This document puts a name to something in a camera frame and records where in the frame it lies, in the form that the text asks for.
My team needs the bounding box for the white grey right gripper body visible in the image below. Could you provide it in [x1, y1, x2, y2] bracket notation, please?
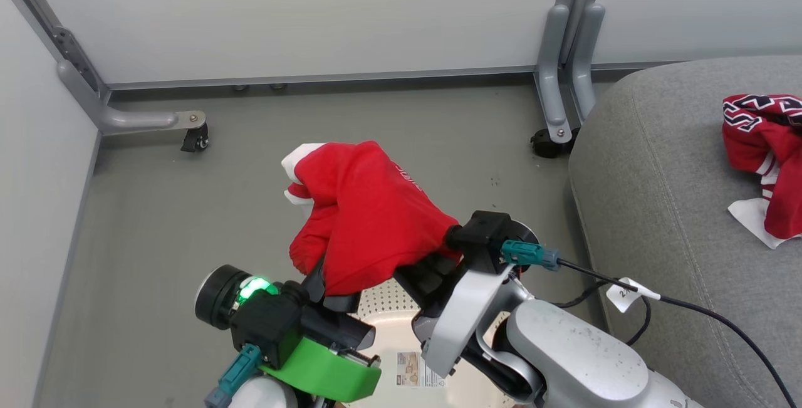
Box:
[412, 263, 521, 379]

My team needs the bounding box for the teal cable connector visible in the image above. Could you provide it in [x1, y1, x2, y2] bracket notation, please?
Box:
[501, 240, 561, 272]
[206, 343, 263, 408]

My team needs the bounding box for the printed paper label sticker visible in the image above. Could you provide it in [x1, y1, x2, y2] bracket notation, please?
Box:
[396, 352, 447, 389]

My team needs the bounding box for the thin black looped cable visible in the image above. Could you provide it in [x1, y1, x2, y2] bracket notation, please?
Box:
[555, 280, 652, 347]

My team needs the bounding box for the grey fabric sofa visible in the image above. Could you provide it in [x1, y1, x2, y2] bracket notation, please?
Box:
[568, 54, 802, 408]

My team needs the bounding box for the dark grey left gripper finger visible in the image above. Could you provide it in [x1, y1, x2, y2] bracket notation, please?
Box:
[323, 292, 361, 313]
[303, 258, 326, 303]

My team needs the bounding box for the red patterned garment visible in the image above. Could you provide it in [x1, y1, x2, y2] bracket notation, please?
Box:
[722, 93, 802, 250]

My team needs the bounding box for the white cable tag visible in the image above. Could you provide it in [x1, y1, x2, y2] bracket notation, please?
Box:
[606, 278, 662, 313]

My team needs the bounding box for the red white garment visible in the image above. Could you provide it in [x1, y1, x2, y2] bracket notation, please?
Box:
[282, 140, 461, 296]

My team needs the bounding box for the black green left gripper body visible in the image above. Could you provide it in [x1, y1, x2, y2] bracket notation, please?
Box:
[260, 308, 382, 402]

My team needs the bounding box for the grey corner partition post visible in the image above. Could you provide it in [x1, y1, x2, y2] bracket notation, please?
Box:
[0, 0, 110, 105]

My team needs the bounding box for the white perforated laundry basket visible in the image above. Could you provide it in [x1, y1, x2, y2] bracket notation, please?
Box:
[341, 278, 521, 408]

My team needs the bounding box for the thin black camera cable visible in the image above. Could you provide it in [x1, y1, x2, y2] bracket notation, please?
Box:
[558, 259, 799, 408]

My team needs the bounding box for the grey partition post foot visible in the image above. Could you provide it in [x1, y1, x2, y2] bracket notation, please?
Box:
[534, 4, 573, 144]
[58, 60, 207, 136]
[571, 3, 606, 123]

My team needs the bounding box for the small black caster wheel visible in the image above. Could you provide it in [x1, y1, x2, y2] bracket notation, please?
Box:
[530, 128, 572, 159]
[181, 123, 209, 153]

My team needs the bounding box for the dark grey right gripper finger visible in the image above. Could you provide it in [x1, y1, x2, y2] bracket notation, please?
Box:
[395, 264, 439, 311]
[419, 253, 461, 299]

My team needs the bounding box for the grey partition bottom rail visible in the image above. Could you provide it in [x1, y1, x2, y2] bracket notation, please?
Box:
[107, 65, 539, 91]

